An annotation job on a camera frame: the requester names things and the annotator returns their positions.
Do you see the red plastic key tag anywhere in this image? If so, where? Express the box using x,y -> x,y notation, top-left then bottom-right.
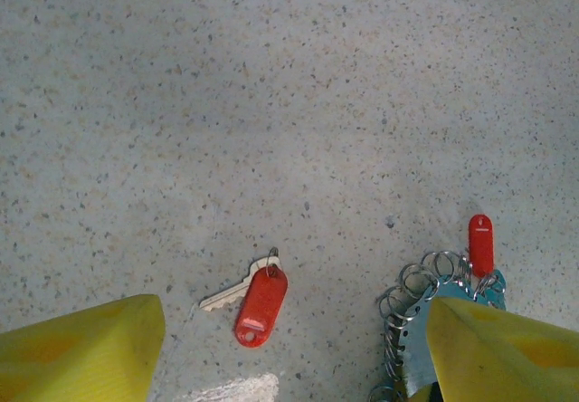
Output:
233,265 -> 290,349
468,214 -> 496,280

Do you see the steel ring on plate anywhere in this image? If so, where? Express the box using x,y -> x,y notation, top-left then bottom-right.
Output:
422,251 -> 455,281
377,283 -> 422,321
400,263 -> 439,302
382,322 -> 407,369

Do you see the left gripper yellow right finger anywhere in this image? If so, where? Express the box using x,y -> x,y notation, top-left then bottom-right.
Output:
426,296 -> 579,402

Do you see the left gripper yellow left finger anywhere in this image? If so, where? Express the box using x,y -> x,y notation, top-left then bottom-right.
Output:
0,292 -> 166,402

